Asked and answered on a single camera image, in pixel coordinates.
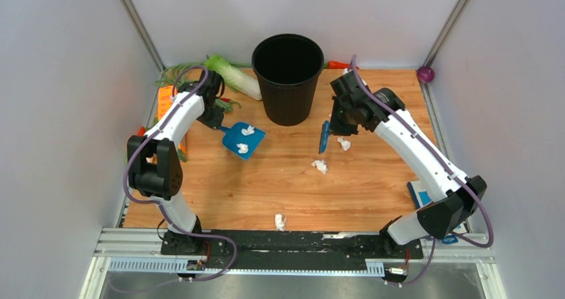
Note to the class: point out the orange carrot back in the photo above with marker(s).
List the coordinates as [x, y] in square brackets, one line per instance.
[337, 65]

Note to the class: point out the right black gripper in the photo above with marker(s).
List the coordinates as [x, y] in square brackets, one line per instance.
[335, 127]

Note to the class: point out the blue plastic dustpan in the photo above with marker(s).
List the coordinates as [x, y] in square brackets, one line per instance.
[233, 136]

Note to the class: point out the black plastic trash bin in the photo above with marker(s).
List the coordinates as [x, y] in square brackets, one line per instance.
[287, 67]

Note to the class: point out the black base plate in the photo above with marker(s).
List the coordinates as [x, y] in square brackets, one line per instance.
[288, 250]

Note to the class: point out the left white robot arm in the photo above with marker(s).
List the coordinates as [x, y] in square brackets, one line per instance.
[154, 175]

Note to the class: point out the green long beans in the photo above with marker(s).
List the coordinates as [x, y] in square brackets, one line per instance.
[169, 75]

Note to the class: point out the blue hand brush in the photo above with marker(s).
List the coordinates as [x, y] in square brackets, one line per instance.
[324, 137]

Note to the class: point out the orange carrot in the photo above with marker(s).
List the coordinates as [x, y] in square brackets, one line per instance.
[141, 132]
[337, 65]

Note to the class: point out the paper scrap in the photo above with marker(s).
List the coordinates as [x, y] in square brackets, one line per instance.
[242, 148]
[250, 130]
[320, 165]
[345, 144]

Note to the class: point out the orange carrot left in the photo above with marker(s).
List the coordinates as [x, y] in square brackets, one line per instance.
[141, 132]

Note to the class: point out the orange box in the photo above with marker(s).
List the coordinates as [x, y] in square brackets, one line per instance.
[164, 101]

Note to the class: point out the crumpled paper scrap table edge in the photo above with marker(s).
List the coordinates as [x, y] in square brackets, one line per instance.
[280, 222]

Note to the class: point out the purple onion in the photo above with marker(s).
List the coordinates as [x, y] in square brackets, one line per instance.
[425, 74]

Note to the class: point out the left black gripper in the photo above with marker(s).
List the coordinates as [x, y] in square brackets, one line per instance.
[216, 121]

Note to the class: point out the napa cabbage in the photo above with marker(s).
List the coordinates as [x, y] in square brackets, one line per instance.
[234, 77]

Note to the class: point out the blue product box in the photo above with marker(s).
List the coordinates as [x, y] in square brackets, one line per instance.
[420, 199]

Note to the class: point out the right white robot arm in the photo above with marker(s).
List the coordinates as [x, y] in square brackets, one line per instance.
[454, 195]

